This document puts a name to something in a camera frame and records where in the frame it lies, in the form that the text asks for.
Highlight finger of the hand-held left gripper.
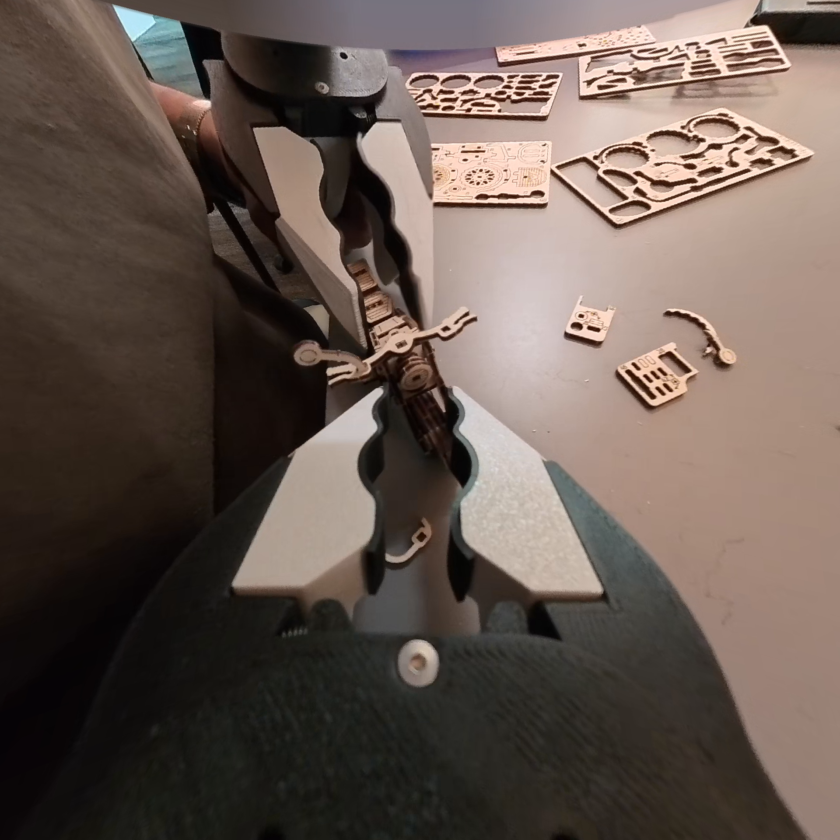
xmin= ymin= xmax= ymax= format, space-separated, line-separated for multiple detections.
xmin=252 ymin=126 xmax=370 ymax=350
xmin=356 ymin=123 xmax=435 ymax=322

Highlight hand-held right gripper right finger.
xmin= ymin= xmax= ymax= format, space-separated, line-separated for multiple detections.
xmin=446 ymin=386 xmax=605 ymax=631

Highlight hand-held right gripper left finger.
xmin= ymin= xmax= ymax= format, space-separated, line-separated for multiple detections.
xmin=231 ymin=386 xmax=395 ymax=624

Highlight small wooden hook piece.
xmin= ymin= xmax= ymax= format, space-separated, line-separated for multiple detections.
xmin=386 ymin=518 xmax=433 ymax=565

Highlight wooden motorcycle model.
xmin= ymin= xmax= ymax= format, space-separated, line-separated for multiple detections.
xmin=293 ymin=259 xmax=478 ymax=463

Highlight person's left forearm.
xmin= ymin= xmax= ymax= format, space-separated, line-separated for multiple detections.
xmin=147 ymin=82 xmax=211 ymax=173

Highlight grey desk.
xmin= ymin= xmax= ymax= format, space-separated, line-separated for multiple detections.
xmin=325 ymin=20 xmax=840 ymax=840

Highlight person's left hand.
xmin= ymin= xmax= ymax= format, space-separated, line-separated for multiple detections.
xmin=193 ymin=105 xmax=232 ymax=215

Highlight uncut engraved wooden sheet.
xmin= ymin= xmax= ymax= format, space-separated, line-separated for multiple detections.
xmin=430 ymin=140 xmax=553 ymax=208

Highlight wooden sheet with three holes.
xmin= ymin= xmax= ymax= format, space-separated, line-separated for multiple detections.
xmin=405 ymin=71 xmax=564 ymax=123

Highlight large wooden sheet, gear holes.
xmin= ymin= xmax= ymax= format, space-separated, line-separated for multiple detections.
xmin=551 ymin=108 xmax=815 ymax=228

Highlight slotted wooden panel piece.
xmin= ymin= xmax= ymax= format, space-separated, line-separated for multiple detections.
xmin=616 ymin=342 xmax=700 ymax=408

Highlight wooden sheet with slot cutouts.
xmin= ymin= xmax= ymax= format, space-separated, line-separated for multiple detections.
xmin=577 ymin=26 xmax=792 ymax=101

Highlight small square wooden piece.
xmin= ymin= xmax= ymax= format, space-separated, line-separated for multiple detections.
xmin=564 ymin=296 xmax=617 ymax=348

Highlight wooden sheet with fine cutouts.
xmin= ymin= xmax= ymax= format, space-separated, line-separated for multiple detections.
xmin=497 ymin=25 xmax=658 ymax=66

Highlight person's brown sweater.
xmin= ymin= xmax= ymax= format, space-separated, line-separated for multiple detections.
xmin=0 ymin=0 xmax=329 ymax=788

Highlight long black box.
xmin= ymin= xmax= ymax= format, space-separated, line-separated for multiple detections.
xmin=753 ymin=0 xmax=840 ymax=44

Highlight thin gold bracelet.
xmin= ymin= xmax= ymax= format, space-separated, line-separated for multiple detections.
xmin=176 ymin=98 xmax=212 ymax=166

